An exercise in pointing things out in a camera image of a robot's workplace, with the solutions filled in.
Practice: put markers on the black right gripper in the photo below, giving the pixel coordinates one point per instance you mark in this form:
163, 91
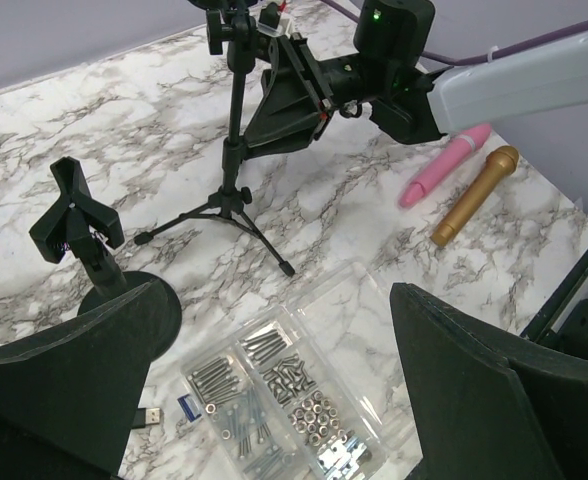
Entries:
300, 96

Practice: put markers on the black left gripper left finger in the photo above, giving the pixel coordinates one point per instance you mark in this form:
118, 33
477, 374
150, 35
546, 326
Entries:
69, 394

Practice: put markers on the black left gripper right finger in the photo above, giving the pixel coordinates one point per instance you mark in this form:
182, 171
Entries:
488, 404

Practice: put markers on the black tripod shock-mount stand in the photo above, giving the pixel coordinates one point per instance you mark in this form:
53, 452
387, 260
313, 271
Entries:
231, 22

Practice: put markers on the black round-base mic stand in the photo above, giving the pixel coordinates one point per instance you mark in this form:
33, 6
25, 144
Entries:
90, 230

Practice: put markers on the pink microphone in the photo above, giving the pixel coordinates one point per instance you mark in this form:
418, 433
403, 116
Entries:
458, 149

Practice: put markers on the gold microphone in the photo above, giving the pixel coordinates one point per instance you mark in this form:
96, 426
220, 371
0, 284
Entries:
499, 164

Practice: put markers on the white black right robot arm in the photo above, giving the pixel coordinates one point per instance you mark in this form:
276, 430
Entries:
413, 107

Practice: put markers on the clear plastic screw box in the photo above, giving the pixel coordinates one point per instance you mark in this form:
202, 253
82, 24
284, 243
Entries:
312, 388

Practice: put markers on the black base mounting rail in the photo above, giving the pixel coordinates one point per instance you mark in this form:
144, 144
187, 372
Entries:
562, 323

